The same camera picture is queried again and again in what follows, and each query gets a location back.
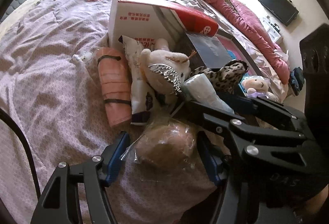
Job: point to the orange carrot plush roll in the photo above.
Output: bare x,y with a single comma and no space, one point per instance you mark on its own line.
115,84

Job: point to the leopard print scrunchie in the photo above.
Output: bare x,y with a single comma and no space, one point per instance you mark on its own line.
226,78

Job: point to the lilac bed sheet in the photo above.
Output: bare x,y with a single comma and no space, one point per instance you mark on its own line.
57,103

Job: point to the brown bun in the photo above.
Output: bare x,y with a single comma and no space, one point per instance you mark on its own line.
166,145

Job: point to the pink and blue book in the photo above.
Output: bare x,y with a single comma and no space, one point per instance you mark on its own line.
234,52

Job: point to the white drawer cabinet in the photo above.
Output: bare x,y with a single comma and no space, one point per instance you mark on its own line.
272,29

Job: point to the black wall television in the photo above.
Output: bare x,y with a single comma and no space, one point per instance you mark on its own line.
283,10

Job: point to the dark bag on floor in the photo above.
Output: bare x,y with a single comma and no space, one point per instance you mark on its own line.
296,80

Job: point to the dark shallow tray box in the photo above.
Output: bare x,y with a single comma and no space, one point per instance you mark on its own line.
257,70

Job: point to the white printed snack bag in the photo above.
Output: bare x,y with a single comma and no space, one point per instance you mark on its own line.
143,98

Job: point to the pink quilted duvet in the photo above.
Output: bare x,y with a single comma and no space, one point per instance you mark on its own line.
242,18

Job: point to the red and white carton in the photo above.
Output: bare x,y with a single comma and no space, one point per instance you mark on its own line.
148,20

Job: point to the cream plush lamb toy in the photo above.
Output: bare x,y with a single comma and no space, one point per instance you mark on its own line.
257,86

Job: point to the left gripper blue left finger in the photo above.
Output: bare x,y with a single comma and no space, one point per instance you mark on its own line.
112,157

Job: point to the dark grey small box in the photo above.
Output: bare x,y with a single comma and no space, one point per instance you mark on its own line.
210,52

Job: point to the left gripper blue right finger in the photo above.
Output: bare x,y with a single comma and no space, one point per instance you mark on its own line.
212,158

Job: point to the clear wrapped white pack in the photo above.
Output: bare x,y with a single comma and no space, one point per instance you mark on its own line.
200,89

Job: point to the white plush bird toy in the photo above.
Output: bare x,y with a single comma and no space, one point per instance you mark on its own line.
164,70

